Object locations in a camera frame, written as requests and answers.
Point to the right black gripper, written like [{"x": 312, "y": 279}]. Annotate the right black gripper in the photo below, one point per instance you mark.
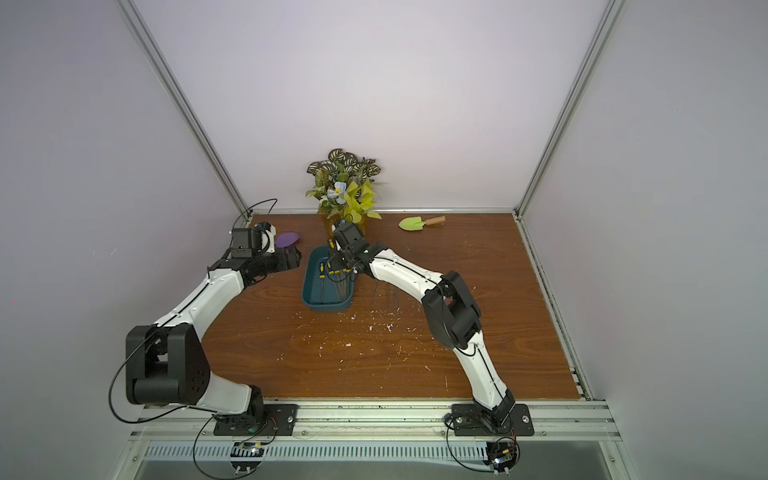
[{"x": 339, "y": 264}]

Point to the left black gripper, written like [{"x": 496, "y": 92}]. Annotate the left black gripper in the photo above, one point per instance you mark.
[{"x": 293, "y": 259}]

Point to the teal plastic storage box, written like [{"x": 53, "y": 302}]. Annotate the teal plastic storage box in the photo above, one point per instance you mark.
[{"x": 339, "y": 284}]

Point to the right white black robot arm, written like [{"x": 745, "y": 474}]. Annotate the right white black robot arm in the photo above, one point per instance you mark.
[{"x": 452, "y": 315}]

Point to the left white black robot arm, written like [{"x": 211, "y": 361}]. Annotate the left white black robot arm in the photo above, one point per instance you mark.
[{"x": 165, "y": 361}]

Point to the file in box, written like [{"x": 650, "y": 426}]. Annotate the file in box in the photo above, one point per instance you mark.
[{"x": 322, "y": 281}]

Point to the amber vase with plants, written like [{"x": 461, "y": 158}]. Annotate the amber vase with plants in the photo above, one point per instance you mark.
[{"x": 344, "y": 189}]

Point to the left controller board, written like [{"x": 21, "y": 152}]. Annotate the left controller board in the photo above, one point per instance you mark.
[{"x": 246, "y": 457}]

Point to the controller board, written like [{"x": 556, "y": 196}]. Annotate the controller board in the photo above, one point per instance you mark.
[
  {"x": 246, "y": 457},
  {"x": 502, "y": 455}
]

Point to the right controller board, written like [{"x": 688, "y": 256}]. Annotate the right controller board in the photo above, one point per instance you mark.
[{"x": 502, "y": 455}]

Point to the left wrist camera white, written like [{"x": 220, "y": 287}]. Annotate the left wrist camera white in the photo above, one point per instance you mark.
[{"x": 266, "y": 235}]

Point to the purple trowel pink handle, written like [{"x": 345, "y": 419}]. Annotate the purple trowel pink handle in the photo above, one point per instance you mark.
[{"x": 286, "y": 239}]

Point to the green trowel wooden handle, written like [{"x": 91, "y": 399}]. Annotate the green trowel wooden handle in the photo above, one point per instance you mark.
[{"x": 418, "y": 223}]

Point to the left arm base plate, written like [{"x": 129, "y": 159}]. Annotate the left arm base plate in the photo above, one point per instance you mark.
[{"x": 272, "y": 419}]

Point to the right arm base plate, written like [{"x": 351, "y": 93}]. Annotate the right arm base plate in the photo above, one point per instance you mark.
[{"x": 473, "y": 420}]

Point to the aluminium front rail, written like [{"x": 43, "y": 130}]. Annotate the aluminium front rail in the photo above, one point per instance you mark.
[{"x": 395, "y": 420}]

